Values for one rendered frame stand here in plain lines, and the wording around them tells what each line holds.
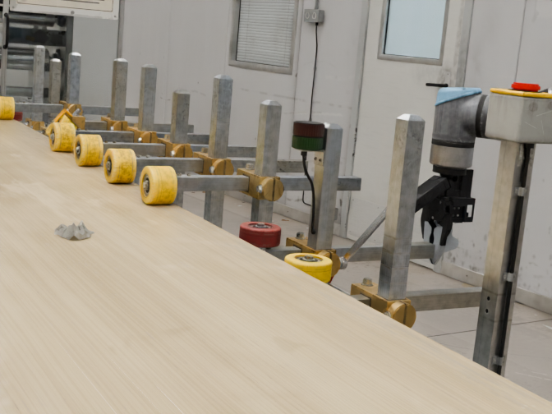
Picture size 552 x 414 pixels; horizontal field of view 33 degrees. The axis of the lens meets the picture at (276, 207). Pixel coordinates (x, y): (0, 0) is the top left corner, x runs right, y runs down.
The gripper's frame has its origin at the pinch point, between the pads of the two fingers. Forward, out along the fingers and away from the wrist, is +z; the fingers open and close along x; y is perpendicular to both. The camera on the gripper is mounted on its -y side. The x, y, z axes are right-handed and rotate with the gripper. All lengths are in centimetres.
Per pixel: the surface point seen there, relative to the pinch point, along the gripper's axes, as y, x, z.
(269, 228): -41.6, -2.7, -8.2
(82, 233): -78, -3, -8
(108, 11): 6, 247, -48
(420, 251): -4.3, -1.5, -2.0
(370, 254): -17.0, -1.5, -2.0
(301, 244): -33.3, -1.0, -4.5
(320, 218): -32.2, -5.7, -10.6
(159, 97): 180, 629, 19
